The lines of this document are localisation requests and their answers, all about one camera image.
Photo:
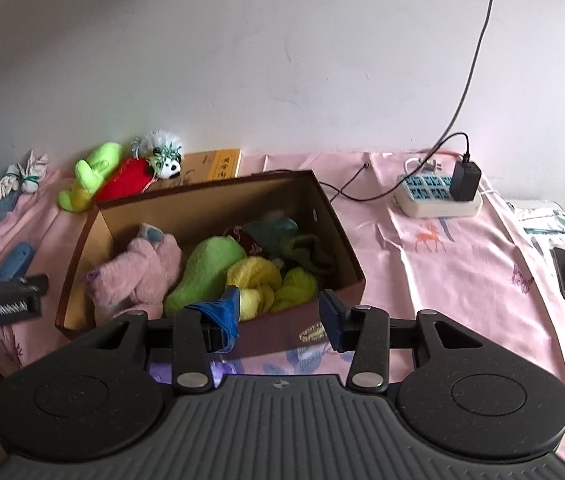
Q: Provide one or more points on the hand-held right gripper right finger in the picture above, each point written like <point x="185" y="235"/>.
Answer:
<point x="335" y="320"/>

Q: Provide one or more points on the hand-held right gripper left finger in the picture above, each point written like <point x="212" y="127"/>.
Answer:
<point x="217" y="317"/>

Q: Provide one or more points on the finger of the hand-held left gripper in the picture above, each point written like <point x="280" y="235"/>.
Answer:
<point x="12" y="260"/>

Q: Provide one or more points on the large green plush toy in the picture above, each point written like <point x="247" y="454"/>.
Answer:
<point x="207" y="270"/>

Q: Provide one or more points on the yellow plush toy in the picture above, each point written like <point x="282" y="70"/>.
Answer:
<point x="255" y="280"/>

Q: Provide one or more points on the brown cardboard box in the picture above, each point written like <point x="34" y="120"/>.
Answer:
<point x="272" y="330"/>

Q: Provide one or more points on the pink plush toy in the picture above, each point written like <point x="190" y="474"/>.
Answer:
<point x="137" y="275"/>

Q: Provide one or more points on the dark green soft cloth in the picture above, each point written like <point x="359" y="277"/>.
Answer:
<point x="310" y="255"/>

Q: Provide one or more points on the lime green plush toy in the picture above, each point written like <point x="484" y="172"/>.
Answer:
<point x="295" y="287"/>

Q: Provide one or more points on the teal plush toy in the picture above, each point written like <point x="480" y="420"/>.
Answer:
<point x="272" y="232"/>

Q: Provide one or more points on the pink bed sheet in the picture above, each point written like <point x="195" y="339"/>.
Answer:
<point x="437" y="270"/>

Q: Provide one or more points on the neon green plush toy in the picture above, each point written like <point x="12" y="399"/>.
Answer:
<point x="90" y="175"/>

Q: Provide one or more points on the flat cardboard box yellow label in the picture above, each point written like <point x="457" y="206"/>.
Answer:
<point x="212" y="165"/>

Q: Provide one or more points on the white power strip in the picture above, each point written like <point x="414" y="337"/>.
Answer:
<point x="432" y="200"/>

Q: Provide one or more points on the white panda plush toy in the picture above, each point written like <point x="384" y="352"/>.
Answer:
<point x="165" y="157"/>

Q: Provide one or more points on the white power plug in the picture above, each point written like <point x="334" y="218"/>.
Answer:
<point x="425" y="165"/>

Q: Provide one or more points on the black charger adapter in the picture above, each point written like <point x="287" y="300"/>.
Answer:
<point x="464" y="182"/>

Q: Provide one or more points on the patterned grey cloth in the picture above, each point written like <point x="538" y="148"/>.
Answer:
<point x="562" y="225"/>

